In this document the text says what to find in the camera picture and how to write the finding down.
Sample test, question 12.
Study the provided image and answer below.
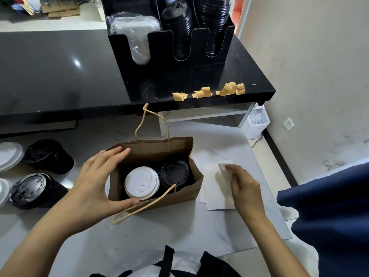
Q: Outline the person's white shirt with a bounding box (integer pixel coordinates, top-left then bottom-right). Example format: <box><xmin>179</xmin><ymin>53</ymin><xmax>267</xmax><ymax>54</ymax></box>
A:
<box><xmin>110</xmin><ymin>251</ymin><xmax>203</xmax><ymax>277</ymax></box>

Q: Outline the group of lidded coffee cups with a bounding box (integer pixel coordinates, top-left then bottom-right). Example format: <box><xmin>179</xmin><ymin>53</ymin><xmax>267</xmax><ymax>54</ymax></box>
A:
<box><xmin>0</xmin><ymin>139</ymin><xmax>76</xmax><ymax>210</ymax></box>

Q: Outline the single white paper napkin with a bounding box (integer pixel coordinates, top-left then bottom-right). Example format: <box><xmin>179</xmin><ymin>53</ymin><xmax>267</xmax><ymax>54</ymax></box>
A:
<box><xmin>217</xmin><ymin>164</ymin><xmax>235</xmax><ymax>184</ymax></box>

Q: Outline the person's left forearm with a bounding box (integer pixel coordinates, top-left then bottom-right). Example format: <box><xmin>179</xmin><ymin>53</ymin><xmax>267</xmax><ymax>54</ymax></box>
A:
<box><xmin>0</xmin><ymin>207</ymin><xmax>99</xmax><ymax>277</ymax></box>

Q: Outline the person's right forearm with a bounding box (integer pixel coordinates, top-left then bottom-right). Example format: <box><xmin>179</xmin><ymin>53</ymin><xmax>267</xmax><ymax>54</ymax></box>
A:
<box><xmin>245</xmin><ymin>207</ymin><xmax>312</xmax><ymax>277</ymax></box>

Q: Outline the tan coffee cup white lid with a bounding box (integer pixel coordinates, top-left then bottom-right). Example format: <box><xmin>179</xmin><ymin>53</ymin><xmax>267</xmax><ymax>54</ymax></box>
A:
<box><xmin>125</xmin><ymin>166</ymin><xmax>160</xmax><ymax>201</ymax></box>

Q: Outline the black body harness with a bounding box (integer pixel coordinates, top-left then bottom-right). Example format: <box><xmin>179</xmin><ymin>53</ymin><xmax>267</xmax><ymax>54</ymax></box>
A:
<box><xmin>89</xmin><ymin>245</ymin><xmax>243</xmax><ymax>277</ymax></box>

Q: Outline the red banner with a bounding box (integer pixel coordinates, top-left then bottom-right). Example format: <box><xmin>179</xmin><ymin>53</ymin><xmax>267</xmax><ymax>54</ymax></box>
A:
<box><xmin>233</xmin><ymin>0</ymin><xmax>248</xmax><ymax>21</ymax></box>

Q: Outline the person's right hand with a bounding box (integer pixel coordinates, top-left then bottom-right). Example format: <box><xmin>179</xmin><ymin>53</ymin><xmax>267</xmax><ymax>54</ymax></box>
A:
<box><xmin>225</xmin><ymin>164</ymin><xmax>267</xmax><ymax>223</ymax></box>

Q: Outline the brown paper bag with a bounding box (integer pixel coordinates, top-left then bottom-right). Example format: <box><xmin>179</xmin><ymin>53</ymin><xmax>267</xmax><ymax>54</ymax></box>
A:
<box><xmin>108</xmin><ymin>103</ymin><xmax>204</xmax><ymax>224</ymax></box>

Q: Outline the row of tan tape strips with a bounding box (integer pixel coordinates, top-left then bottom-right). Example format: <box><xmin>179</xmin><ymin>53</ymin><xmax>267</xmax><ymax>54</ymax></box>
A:
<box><xmin>172</xmin><ymin>82</ymin><xmax>246</xmax><ymax>102</ymax></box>

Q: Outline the person's left hand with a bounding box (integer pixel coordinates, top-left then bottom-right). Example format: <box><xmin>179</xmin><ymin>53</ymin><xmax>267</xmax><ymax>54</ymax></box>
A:
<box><xmin>72</xmin><ymin>146</ymin><xmax>141</xmax><ymax>229</ymax></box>

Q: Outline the stack of white paper sheets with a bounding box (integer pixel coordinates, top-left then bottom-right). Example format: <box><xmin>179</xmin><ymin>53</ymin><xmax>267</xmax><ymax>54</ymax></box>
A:
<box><xmin>199</xmin><ymin>163</ymin><xmax>237</xmax><ymax>210</ymax></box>

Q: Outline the black lid coffee cup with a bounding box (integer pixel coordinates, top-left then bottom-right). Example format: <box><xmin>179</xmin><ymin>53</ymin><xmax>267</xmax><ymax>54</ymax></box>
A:
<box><xmin>160</xmin><ymin>160</ymin><xmax>191</xmax><ymax>191</ymax></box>

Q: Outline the black acrylic organizer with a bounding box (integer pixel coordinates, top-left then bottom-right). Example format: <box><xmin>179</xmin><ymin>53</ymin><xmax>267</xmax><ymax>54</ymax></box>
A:
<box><xmin>101</xmin><ymin>0</ymin><xmax>236</xmax><ymax>84</ymax></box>

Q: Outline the plastic wrapped white pack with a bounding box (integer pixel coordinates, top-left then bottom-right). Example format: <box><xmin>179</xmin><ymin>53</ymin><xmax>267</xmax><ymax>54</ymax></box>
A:
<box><xmin>106</xmin><ymin>12</ymin><xmax>161</xmax><ymax>66</ymax></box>

